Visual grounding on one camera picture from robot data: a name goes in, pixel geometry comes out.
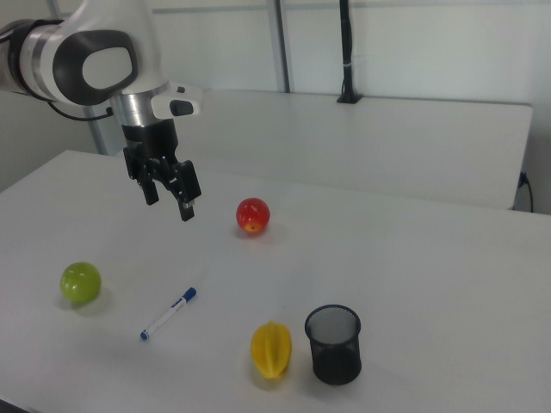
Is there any grey partition frame post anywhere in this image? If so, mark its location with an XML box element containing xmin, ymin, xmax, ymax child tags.
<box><xmin>269</xmin><ymin>0</ymin><xmax>294</xmax><ymax>94</ymax></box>
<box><xmin>87</xmin><ymin>115</ymin><xmax>109</xmax><ymax>157</ymax></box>

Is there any green toy apple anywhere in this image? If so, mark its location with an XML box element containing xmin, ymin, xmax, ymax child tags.
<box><xmin>59</xmin><ymin>261</ymin><xmax>102</xmax><ymax>305</ymax></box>

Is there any yellow toy starfruit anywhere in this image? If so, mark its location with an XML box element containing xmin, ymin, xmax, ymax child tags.
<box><xmin>251</xmin><ymin>320</ymin><xmax>294</xmax><ymax>379</ymax></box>

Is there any black mesh pen cup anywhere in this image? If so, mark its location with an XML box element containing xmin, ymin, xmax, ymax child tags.
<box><xmin>304</xmin><ymin>304</ymin><xmax>362</xmax><ymax>385</ymax></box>

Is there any white side table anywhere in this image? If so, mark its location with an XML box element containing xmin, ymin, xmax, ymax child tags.
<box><xmin>189</xmin><ymin>89</ymin><xmax>535</xmax><ymax>212</ymax></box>

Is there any red toy apple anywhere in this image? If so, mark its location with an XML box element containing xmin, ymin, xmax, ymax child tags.
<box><xmin>235</xmin><ymin>197</ymin><xmax>271</xmax><ymax>237</ymax></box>

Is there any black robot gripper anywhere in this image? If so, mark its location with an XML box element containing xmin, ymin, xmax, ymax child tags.
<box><xmin>121</xmin><ymin>117</ymin><xmax>203</xmax><ymax>223</ymax></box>

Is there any blue white marker pen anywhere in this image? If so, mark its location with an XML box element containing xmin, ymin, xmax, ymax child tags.
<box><xmin>139</xmin><ymin>287</ymin><xmax>198</xmax><ymax>342</ymax></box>

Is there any black cable with blue plug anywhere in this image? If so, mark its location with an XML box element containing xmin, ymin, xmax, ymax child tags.
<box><xmin>517</xmin><ymin>170</ymin><xmax>536</xmax><ymax>213</ymax></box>

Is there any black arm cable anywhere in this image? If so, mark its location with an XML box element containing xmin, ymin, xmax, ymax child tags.
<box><xmin>46</xmin><ymin>99</ymin><xmax>115</xmax><ymax>123</ymax></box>

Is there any black pole with base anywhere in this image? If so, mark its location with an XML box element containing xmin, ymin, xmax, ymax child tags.
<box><xmin>336</xmin><ymin>0</ymin><xmax>364</xmax><ymax>105</ymax></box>

